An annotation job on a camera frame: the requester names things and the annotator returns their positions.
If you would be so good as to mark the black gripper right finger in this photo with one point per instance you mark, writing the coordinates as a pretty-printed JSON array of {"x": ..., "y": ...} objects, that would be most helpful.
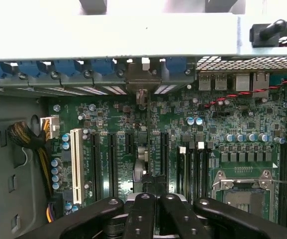
[{"x": 178, "y": 214}]

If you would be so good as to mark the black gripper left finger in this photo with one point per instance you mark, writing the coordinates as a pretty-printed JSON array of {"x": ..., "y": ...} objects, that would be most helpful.
[{"x": 143, "y": 211}]

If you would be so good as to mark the RAM slot black latches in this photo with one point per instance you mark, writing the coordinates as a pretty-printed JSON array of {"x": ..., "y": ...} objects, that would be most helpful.
[
  {"x": 192, "y": 169},
  {"x": 209, "y": 159}
]

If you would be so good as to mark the long black expansion slot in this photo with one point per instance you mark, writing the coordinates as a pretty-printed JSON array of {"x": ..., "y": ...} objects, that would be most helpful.
[
  {"x": 96, "y": 161},
  {"x": 112, "y": 161}
]

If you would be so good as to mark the medium black expansion slot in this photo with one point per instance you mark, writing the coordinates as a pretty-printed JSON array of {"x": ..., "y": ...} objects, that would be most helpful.
[{"x": 164, "y": 152}]

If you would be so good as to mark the CPU socket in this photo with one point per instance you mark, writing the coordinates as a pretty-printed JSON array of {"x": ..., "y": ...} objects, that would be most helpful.
[{"x": 242, "y": 206}]

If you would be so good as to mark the short black expansion slot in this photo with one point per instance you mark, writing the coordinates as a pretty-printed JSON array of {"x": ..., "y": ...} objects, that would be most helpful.
[{"x": 129, "y": 143}]

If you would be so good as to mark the white expansion slot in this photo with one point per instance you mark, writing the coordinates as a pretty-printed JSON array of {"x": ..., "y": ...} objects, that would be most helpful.
[{"x": 76, "y": 161}]

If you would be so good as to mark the green motherboard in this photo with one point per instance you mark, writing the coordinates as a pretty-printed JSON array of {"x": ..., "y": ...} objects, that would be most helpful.
[{"x": 232, "y": 119}]

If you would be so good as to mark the white power connector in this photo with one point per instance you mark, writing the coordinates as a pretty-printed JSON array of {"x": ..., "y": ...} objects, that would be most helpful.
[{"x": 52, "y": 127}]

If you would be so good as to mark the vented metal slot cover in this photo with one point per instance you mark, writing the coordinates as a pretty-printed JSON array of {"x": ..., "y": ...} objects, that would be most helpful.
[
  {"x": 113, "y": 90},
  {"x": 166, "y": 89}
]

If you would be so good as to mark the metal USB port block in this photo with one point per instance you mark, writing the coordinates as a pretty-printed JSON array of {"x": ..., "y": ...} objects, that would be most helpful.
[
  {"x": 205, "y": 82},
  {"x": 220, "y": 82}
]

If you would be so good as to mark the plain metal port housing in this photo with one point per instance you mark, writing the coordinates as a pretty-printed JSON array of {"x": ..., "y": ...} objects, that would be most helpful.
[{"x": 243, "y": 82}]

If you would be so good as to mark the metal ethernet port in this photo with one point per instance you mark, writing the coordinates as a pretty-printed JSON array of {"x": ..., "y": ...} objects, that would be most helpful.
[{"x": 260, "y": 81}]

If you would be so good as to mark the open black PC case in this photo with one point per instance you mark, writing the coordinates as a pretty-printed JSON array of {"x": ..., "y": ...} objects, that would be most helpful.
[{"x": 108, "y": 35}]

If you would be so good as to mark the black chassis switch bracket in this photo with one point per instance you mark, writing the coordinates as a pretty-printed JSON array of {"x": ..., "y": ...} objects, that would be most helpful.
[{"x": 270, "y": 31}]

